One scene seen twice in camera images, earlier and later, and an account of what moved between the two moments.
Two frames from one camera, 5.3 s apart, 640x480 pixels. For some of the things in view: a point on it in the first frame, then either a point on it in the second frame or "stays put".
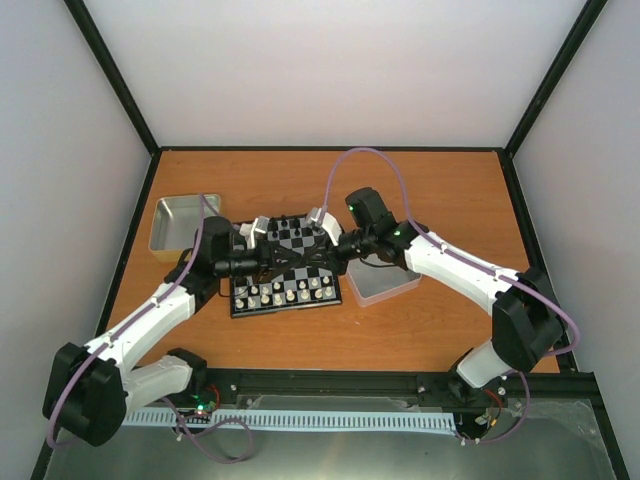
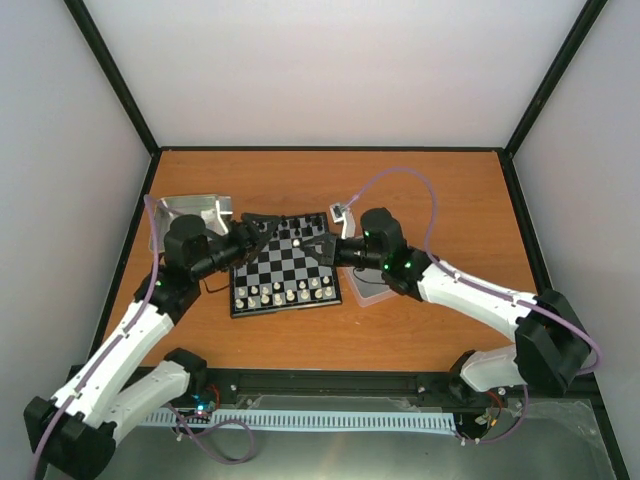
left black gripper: (266, 249) -> (247, 242)
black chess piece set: (273, 225) stays put
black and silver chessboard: (298, 287) stays put
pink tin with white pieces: (373, 280) stays put
